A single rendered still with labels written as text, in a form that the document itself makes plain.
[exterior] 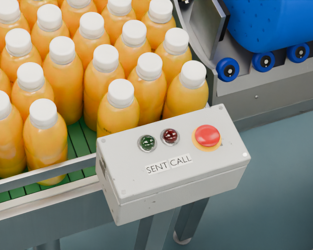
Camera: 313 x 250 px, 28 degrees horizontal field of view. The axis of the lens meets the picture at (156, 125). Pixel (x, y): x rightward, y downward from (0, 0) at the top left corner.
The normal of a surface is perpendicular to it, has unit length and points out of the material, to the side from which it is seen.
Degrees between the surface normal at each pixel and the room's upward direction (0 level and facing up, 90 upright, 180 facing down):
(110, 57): 0
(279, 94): 71
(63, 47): 0
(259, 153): 0
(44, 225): 90
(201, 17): 90
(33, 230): 90
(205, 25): 90
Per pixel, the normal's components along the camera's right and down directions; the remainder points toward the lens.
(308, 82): 0.38, 0.59
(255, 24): -0.92, 0.26
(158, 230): 0.36, 0.81
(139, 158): 0.11, -0.52
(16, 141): 0.77, 0.59
